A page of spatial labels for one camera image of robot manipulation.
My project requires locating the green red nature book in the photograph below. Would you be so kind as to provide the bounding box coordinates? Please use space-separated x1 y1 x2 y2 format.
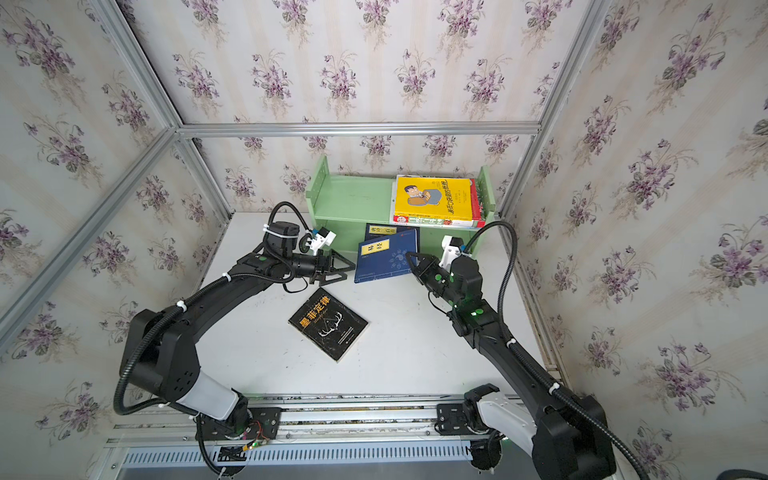
389 177 486 230

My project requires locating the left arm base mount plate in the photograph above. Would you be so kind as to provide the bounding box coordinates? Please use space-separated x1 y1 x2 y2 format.
240 407 283 442

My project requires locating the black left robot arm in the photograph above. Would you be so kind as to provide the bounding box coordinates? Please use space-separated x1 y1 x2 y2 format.
113 221 355 438

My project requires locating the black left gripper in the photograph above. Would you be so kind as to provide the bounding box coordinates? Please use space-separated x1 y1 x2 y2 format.
281 249 355 285

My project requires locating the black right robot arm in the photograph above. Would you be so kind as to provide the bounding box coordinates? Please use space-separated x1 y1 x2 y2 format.
406 253 616 479

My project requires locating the aluminium frame top bar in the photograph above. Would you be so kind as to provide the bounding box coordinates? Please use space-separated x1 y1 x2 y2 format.
176 121 541 138

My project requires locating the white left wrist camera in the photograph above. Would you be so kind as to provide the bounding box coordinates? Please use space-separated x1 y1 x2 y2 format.
298 227 336 256

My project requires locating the yellow book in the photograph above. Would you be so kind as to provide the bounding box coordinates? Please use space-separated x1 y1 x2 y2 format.
392 174 475 224

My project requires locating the green wooden bookshelf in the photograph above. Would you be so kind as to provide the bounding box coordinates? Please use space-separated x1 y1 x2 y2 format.
305 155 497 255

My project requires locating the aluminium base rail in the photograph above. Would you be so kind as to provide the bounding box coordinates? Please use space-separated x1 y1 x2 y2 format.
106 394 463 447

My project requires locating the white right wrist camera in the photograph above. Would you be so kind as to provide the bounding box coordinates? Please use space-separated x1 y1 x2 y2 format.
439 235 465 271

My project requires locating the black book under blue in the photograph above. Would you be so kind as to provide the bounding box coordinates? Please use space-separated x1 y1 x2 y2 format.
288 288 369 362

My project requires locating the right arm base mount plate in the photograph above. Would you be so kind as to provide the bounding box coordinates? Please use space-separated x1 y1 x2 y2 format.
434 403 476 436

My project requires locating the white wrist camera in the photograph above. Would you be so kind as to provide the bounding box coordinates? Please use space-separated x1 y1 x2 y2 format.
439 235 465 271
298 227 336 256

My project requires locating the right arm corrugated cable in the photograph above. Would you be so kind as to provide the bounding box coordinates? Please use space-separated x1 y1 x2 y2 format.
461 220 652 480

